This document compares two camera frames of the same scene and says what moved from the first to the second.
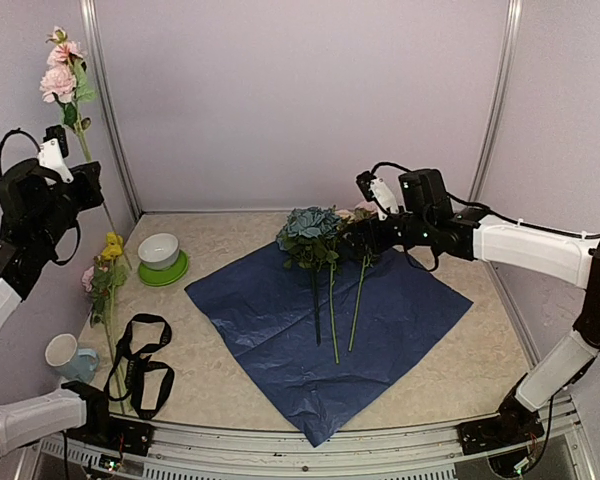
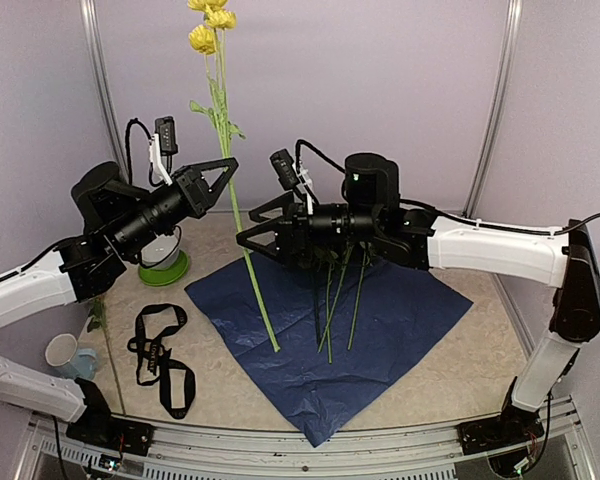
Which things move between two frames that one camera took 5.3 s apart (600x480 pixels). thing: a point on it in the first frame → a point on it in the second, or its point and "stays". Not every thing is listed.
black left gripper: [90, 176] → [197, 195]
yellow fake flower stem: [102, 279] → [208, 37]
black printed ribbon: [137, 361] → [177, 389]
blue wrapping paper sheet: [332, 340] stays
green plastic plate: [153, 277] stays
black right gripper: [377, 243] → [291, 230]
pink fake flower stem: [67, 83] → [337, 297]
